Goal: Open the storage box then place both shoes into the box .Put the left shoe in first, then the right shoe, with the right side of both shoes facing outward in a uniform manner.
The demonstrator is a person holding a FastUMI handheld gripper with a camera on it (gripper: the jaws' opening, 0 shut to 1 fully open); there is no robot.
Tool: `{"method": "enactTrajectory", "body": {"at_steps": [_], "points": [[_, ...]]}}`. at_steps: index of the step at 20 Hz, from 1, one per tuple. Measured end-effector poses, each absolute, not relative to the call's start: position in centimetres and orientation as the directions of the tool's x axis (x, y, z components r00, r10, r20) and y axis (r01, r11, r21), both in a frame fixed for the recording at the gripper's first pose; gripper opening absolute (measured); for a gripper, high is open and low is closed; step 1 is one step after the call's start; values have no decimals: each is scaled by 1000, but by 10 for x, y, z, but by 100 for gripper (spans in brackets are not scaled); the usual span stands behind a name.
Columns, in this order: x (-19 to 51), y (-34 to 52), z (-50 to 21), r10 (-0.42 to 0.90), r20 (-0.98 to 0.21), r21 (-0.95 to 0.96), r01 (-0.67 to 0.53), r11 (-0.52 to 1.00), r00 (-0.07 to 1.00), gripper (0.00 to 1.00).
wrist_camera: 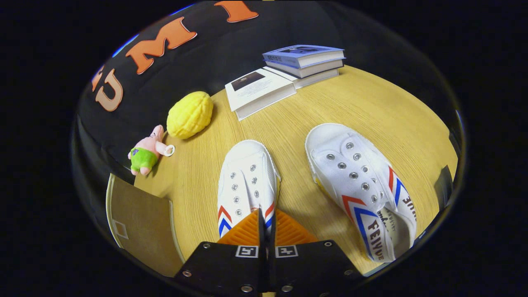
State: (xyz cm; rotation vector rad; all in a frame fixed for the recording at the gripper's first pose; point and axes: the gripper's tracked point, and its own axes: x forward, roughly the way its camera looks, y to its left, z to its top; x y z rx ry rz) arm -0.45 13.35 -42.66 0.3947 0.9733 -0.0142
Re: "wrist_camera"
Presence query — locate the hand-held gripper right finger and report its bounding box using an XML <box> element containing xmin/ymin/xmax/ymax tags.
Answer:
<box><xmin>269</xmin><ymin>210</ymin><xmax>365</xmax><ymax>297</ymax></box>

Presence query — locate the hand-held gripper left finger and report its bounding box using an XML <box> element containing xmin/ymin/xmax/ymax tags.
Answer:
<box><xmin>173</xmin><ymin>208</ymin><xmax>269</xmax><ymax>296</ymax></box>

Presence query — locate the beige fabric storage box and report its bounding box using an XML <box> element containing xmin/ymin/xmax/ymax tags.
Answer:
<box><xmin>106</xmin><ymin>173</ymin><xmax>184</xmax><ymax>277</ymax></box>

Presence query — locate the white canvas shoe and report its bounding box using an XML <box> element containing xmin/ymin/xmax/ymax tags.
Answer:
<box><xmin>217</xmin><ymin>140</ymin><xmax>281</xmax><ymax>238</ymax></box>
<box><xmin>305</xmin><ymin>123</ymin><xmax>417</xmax><ymax>263</ymax></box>

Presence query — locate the pink starfish plush toy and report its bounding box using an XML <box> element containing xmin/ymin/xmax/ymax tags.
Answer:
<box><xmin>128</xmin><ymin>125</ymin><xmax>176</xmax><ymax>176</ymax></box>

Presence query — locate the yellow bumpy plush toy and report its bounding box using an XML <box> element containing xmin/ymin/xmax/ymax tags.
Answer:
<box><xmin>167</xmin><ymin>91</ymin><xmax>214</xmax><ymax>139</ymax></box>

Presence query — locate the white book with dark photo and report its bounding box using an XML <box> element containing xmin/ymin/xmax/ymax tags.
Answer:
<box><xmin>225</xmin><ymin>68</ymin><xmax>297</xmax><ymax>121</ymax></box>

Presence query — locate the thin white book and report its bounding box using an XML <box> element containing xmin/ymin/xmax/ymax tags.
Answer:
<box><xmin>264</xmin><ymin>66</ymin><xmax>340</xmax><ymax>90</ymax></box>

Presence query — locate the blue-edged book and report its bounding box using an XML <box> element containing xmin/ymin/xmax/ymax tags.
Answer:
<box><xmin>266</xmin><ymin>59</ymin><xmax>345</xmax><ymax>79</ymax></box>

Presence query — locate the blue cover book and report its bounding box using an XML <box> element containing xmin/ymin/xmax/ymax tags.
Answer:
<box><xmin>262</xmin><ymin>45</ymin><xmax>345</xmax><ymax>69</ymax></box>

